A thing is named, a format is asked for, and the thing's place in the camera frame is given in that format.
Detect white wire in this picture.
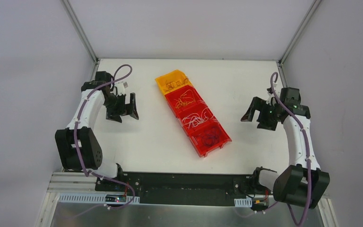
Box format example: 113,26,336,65
181,107,215,129

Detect red middle bin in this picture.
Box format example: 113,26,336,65
177,105,219,136

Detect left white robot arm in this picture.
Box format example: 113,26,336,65
54,71,139,191

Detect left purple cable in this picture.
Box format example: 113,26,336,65
56,64,137,211

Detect red front bin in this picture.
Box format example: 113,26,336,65
189,123,232,157

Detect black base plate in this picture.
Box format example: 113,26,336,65
95,172,271,207

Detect orange wire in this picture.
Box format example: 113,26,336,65
165,76,190,91

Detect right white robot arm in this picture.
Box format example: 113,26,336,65
241,87,330,209

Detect red bin near yellow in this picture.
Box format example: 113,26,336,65
164,85,204,117

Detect yellow wire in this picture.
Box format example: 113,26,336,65
173,91,198,110

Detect yellow plastic bin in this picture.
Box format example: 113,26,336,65
155,70,192,96

